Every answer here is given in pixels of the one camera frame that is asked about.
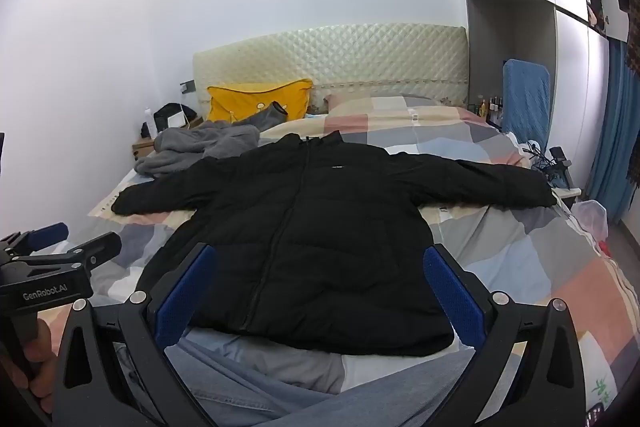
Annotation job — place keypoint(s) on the person's left hand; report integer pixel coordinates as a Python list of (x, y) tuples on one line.
[(40, 359)]

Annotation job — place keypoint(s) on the black puffer jacket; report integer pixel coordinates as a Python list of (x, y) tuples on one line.
[(325, 232)]

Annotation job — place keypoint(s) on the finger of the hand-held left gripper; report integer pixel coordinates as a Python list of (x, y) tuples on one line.
[(97, 247), (50, 233)]

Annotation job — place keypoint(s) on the grey wall socket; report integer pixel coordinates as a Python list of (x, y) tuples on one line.
[(188, 86)]

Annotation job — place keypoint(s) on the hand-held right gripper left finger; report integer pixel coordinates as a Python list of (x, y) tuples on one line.
[(184, 294)]

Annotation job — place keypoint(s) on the checked pastel duvet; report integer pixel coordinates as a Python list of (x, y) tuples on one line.
[(505, 252)]

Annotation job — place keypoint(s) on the grey white wardrobe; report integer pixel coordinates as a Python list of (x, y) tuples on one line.
[(530, 32)]

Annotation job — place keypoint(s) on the white plastic bag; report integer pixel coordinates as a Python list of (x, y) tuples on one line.
[(592, 219)]

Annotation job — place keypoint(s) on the pink checked pillow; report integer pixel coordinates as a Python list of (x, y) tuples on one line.
[(360, 101)]

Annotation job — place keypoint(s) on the blue curtain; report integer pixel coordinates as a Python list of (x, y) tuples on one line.
[(612, 127)]

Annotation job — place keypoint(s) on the person's blue jeans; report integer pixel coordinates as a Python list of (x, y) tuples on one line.
[(240, 387)]

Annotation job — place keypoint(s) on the row of small bottles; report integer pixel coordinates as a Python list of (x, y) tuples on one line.
[(490, 109)]

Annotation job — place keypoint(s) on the yellow pillow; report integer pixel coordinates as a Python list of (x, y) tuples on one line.
[(250, 99)]

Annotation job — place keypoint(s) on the light blue pillow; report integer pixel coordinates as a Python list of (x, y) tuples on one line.
[(316, 116)]

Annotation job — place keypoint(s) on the cream quilted headboard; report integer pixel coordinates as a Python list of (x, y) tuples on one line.
[(350, 57)]

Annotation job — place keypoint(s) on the grey fleece garment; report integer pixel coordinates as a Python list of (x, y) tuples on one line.
[(200, 142)]

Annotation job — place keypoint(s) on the black tripod device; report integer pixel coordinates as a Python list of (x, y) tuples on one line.
[(557, 159)]

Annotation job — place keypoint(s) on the wooden nightstand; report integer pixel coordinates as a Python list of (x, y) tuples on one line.
[(142, 149)]

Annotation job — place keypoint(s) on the black bag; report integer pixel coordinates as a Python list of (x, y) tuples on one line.
[(164, 114)]

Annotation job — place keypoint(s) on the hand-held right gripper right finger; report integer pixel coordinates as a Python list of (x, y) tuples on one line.
[(456, 302)]

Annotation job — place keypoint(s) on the blue towel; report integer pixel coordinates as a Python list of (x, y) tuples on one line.
[(525, 102)]

